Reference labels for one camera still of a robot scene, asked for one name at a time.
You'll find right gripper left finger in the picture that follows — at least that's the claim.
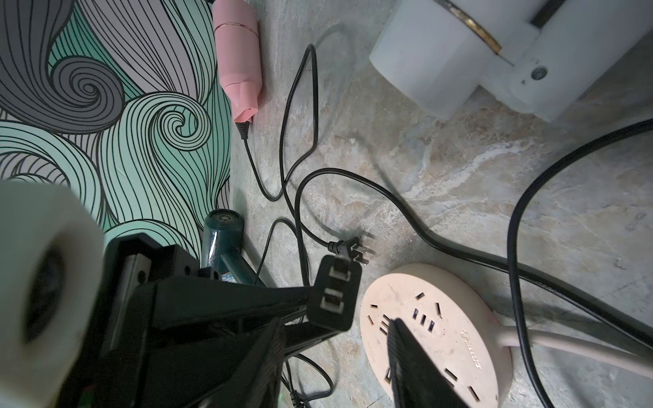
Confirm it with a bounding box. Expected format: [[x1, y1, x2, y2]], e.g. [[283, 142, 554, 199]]
[[152, 276, 313, 330]]

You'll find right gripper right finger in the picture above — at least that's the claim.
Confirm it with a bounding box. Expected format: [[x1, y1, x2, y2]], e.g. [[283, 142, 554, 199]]
[[387, 319, 467, 407]]

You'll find black cord of green dryer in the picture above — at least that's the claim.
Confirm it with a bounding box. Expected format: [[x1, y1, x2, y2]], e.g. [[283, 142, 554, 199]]
[[252, 218, 363, 408]]

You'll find black cord of pink dryer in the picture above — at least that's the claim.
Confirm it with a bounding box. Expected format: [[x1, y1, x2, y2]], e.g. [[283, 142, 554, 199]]
[[235, 42, 371, 266]]

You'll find dark green hair dryer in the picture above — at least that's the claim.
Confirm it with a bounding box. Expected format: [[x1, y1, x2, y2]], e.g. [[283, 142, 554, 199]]
[[201, 209, 265, 287]]

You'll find pink round power strip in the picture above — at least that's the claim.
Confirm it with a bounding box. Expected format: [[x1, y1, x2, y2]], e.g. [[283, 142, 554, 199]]
[[360, 263, 513, 407]]

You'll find pink hair dryer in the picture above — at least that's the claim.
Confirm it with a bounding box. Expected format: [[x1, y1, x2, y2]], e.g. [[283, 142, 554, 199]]
[[212, 0, 263, 123]]

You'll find white folded hair dryer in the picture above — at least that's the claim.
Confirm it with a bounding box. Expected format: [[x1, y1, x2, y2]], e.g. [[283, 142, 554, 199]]
[[370, 1, 652, 122]]

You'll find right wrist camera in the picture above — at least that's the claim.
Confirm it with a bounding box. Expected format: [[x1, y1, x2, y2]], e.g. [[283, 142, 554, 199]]
[[1, 181, 104, 407]]

